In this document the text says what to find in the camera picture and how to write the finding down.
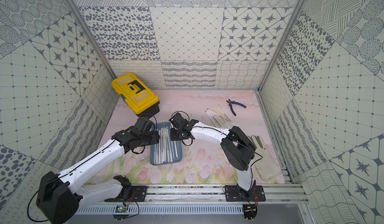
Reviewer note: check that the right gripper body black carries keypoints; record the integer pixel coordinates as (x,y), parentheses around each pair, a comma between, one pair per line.
(175,134)

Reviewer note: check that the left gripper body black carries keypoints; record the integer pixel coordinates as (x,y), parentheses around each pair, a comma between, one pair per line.
(151,137)

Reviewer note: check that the blue grey storage tray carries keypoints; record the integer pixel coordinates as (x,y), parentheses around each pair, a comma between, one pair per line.
(156,161)

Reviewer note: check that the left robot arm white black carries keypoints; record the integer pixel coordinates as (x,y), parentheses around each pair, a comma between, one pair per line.
(61,195)

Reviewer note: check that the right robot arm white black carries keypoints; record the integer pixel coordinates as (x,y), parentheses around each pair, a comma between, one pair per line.
(239,150)

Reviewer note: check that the pile of wrapped straws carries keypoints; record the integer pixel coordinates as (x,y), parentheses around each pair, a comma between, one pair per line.
(219,118)

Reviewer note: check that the yellow black toolbox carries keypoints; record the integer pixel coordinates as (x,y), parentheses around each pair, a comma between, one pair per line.
(136,95)

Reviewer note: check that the pink floral table mat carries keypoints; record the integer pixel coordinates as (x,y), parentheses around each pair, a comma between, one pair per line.
(202,162)

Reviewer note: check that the white work glove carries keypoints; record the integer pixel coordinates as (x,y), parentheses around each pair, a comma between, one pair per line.
(266,167)

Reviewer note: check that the blue handled pliers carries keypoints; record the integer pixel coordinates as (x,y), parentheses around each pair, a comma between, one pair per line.
(232,103)

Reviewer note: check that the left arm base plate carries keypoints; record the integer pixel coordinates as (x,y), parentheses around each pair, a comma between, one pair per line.
(134,193)

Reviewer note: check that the white slotted cable duct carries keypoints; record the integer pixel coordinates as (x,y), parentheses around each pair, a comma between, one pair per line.
(156,209)

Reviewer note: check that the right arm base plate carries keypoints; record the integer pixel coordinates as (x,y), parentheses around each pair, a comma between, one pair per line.
(245,193)

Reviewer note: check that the aluminium rail frame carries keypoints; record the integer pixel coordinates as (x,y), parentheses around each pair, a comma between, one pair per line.
(217,194)

